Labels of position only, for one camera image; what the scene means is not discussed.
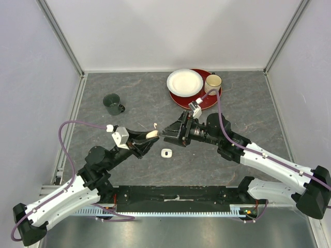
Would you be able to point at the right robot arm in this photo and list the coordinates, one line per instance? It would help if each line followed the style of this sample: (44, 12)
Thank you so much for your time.
(308, 189)

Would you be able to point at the red round tray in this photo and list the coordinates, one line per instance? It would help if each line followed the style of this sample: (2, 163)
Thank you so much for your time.
(208, 100)

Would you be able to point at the white charging case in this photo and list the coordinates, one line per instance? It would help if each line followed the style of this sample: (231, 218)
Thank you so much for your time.
(166, 153)

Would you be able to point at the cream ceramic cup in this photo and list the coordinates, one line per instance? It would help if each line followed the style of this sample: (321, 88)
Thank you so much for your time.
(212, 84)

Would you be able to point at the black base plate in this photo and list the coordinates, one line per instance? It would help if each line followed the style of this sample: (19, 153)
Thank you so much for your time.
(177, 199)

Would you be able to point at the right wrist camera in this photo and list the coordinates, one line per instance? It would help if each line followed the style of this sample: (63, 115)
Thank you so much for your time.
(195, 108)

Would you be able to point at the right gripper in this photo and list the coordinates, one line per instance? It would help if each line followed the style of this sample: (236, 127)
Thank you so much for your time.
(175, 129)

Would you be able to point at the beige small charging case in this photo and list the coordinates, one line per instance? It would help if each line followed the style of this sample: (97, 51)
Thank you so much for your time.
(152, 134)

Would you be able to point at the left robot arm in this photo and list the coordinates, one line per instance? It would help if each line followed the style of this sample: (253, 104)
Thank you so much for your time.
(87, 186)

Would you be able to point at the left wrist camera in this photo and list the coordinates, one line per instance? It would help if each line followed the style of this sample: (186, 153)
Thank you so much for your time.
(120, 137)

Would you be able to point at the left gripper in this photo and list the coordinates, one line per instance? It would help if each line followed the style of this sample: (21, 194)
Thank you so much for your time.
(137, 143)

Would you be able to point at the dark green mug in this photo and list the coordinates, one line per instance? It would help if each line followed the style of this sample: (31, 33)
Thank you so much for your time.
(113, 105)

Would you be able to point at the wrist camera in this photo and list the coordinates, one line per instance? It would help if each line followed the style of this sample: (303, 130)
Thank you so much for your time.
(195, 108)
(120, 137)

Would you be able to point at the grey cable duct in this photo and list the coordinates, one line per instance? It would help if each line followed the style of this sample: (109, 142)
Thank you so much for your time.
(234, 212)

